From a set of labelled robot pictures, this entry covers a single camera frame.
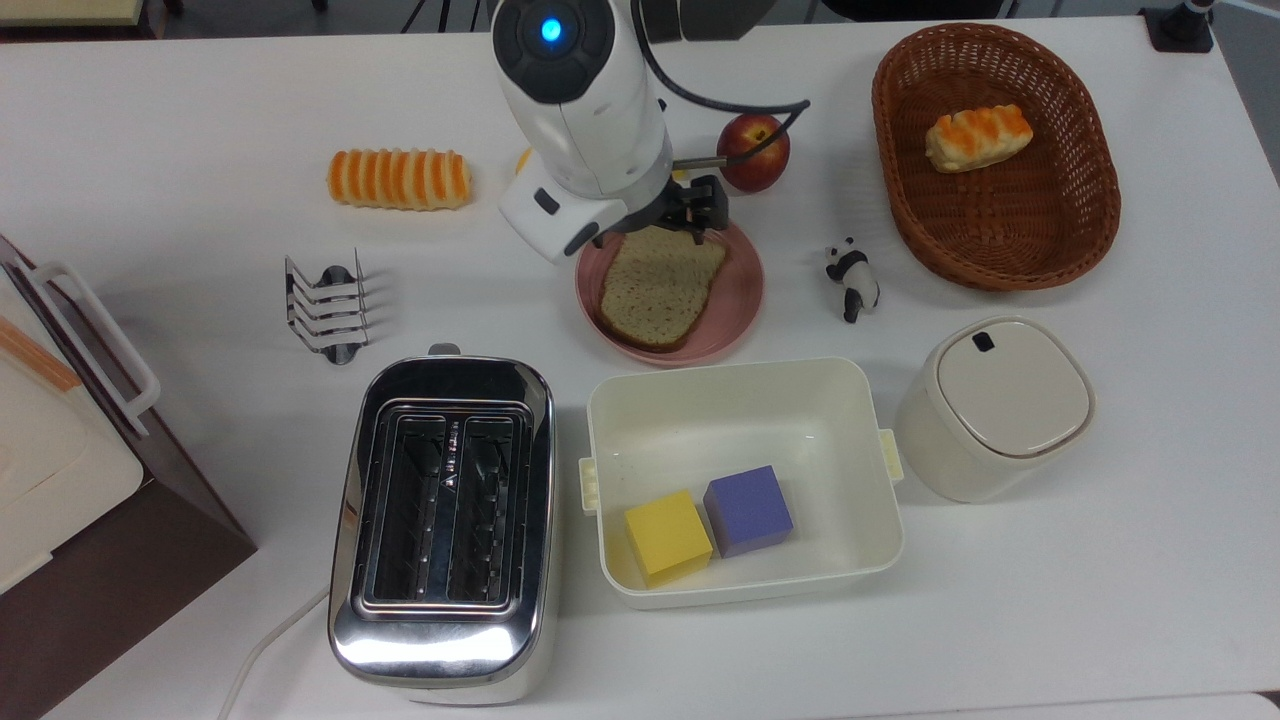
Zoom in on pink plate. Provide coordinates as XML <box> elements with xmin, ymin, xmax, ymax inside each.
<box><xmin>575</xmin><ymin>220</ymin><xmax>766</xmax><ymax>368</ymax></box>

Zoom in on silver cream two-slot toaster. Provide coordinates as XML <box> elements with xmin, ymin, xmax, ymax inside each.
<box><xmin>327</xmin><ymin>343</ymin><xmax>558</xmax><ymax>706</ymax></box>

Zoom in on orange glazed pastry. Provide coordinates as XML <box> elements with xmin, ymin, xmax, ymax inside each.
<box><xmin>924</xmin><ymin>103</ymin><xmax>1035</xmax><ymax>175</ymax></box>

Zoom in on brown bread slice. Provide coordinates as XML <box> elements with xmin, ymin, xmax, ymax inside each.
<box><xmin>598</xmin><ymin>225</ymin><xmax>729</xmax><ymax>353</ymax></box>

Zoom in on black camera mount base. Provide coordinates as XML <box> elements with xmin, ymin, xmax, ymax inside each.
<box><xmin>1140</xmin><ymin>0</ymin><xmax>1217</xmax><ymax>54</ymax></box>

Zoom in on yellow cube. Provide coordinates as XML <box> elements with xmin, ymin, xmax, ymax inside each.
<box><xmin>624</xmin><ymin>489</ymin><xmax>715</xmax><ymax>589</ymax></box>

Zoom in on white toaster cable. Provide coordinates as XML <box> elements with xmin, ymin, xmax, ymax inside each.
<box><xmin>215</xmin><ymin>585</ymin><xmax>333</xmax><ymax>720</ymax></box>

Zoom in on cream bread box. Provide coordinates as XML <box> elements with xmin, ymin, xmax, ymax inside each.
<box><xmin>0</xmin><ymin>265</ymin><xmax>146</xmax><ymax>596</ymax></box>

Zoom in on black tripod legs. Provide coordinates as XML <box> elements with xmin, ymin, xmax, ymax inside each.
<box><xmin>400</xmin><ymin>0</ymin><xmax>483</xmax><ymax>33</ymax></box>

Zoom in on brown oven with white handle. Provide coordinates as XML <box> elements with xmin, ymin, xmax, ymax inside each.
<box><xmin>0</xmin><ymin>233</ymin><xmax>258</xmax><ymax>720</ymax></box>

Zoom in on cream lidded canister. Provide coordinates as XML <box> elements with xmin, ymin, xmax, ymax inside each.
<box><xmin>893</xmin><ymin>316</ymin><xmax>1097</xmax><ymax>504</ymax></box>

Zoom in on brown wicker basket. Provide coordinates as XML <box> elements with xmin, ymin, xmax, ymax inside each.
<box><xmin>871</xmin><ymin>22</ymin><xmax>1123</xmax><ymax>293</ymax></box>

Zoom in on purple cube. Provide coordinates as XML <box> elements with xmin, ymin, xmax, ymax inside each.
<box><xmin>703</xmin><ymin>465</ymin><xmax>795</xmax><ymax>559</ymax></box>

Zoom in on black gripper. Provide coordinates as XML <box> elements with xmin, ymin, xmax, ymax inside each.
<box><xmin>625</xmin><ymin>176</ymin><xmax>730</xmax><ymax>247</ymax></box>

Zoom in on silver toast rack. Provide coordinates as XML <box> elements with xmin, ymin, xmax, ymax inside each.
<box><xmin>283</xmin><ymin>248</ymin><xmax>373</xmax><ymax>366</ymax></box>

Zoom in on red apple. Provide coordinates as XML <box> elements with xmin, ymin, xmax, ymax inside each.
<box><xmin>716</xmin><ymin>113</ymin><xmax>792</xmax><ymax>194</ymax></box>

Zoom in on beige side table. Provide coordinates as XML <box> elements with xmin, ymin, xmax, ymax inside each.
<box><xmin>0</xmin><ymin>0</ymin><xmax>147</xmax><ymax>27</ymax></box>

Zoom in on orange striped bread roll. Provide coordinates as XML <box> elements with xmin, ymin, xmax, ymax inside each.
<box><xmin>326</xmin><ymin>147</ymin><xmax>473</xmax><ymax>212</ymax></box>

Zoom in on panda figurine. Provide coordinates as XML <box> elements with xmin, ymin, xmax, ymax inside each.
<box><xmin>824</xmin><ymin>237</ymin><xmax>882</xmax><ymax>324</ymax></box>

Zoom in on cream plastic storage box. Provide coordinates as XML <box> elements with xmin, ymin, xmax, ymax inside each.
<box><xmin>578</xmin><ymin>357</ymin><xmax>906</xmax><ymax>611</ymax></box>

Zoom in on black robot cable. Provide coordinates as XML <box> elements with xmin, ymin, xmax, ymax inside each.
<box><xmin>630</xmin><ymin>0</ymin><xmax>813</xmax><ymax>169</ymax></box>

